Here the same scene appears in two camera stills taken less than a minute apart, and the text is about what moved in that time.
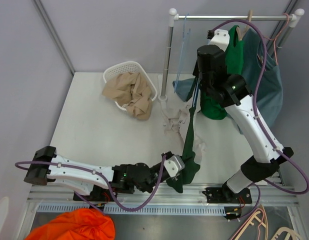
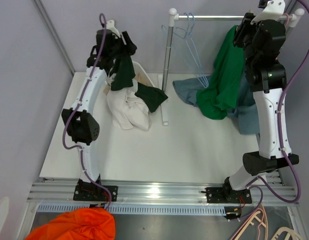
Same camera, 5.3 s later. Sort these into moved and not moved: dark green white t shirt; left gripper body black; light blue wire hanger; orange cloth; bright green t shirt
Moved: light blue wire hanger; dark green white t shirt; left gripper body black
Not moved: bright green t shirt; orange cloth
